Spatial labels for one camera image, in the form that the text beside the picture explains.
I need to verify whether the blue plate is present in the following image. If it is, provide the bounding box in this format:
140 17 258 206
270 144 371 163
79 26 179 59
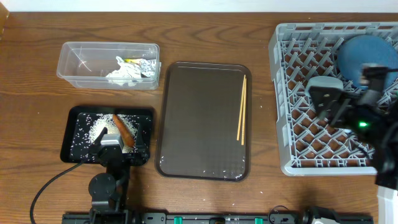
336 35 397 90

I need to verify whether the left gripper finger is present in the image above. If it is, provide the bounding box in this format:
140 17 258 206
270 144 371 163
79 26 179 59
134 124 149 162
91 128 108 147

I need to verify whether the green snack wrapper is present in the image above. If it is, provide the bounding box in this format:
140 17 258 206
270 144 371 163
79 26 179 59
124 58 157 78

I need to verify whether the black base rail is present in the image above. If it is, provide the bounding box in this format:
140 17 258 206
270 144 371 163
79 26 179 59
61 212 374 224

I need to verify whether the light blue bowl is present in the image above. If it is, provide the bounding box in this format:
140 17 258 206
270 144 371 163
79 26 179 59
304 76 343 96

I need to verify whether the wooden chopstick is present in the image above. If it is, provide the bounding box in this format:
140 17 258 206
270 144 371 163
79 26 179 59
241 77 247 146
236 74 246 141

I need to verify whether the grey dishwasher rack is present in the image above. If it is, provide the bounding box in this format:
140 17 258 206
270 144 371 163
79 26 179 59
269 22 397 176

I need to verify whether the black waste tray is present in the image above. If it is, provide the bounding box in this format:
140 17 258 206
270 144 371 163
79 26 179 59
60 106 153 166

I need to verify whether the white rice pile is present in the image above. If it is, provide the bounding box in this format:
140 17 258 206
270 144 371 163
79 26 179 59
60 112 152 163

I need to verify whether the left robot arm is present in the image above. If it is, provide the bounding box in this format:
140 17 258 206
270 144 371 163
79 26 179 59
88 124 149 224

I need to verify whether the clear plastic bin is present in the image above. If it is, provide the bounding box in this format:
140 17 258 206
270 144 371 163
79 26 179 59
57 42 161 90

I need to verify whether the orange carrot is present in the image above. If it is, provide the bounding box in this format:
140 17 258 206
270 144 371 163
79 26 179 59
113 114 135 147

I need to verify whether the dark brown serving tray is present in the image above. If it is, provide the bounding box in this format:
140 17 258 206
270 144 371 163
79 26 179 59
155 62 252 182

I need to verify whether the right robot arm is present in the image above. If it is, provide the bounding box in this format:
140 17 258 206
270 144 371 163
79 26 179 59
308 86 397 223

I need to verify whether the white tissue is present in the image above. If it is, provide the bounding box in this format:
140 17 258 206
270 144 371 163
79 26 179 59
106 56 142 86

